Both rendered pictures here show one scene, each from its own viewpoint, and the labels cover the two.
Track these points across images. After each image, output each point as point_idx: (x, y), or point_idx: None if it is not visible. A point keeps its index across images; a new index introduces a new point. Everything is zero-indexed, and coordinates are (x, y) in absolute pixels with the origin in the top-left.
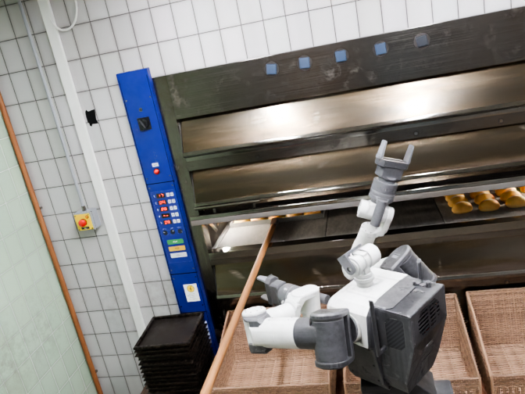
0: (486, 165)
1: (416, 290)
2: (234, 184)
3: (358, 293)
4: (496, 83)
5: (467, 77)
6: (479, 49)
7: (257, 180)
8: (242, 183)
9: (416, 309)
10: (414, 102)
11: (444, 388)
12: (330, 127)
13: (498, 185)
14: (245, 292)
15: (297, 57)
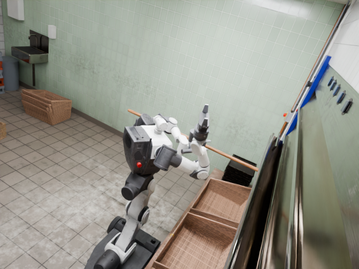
0: (268, 246)
1: (138, 135)
2: (292, 138)
3: (152, 128)
4: (321, 195)
5: (330, 171)
6: (343, 146)
7: (292, 143)
8: (292, 140)
9: (126, 129)
10: (312, 156)
11: (128, 185)
12: (302, 135)
13: (233, 242)
14: (217, 150)
15: (335, 79)
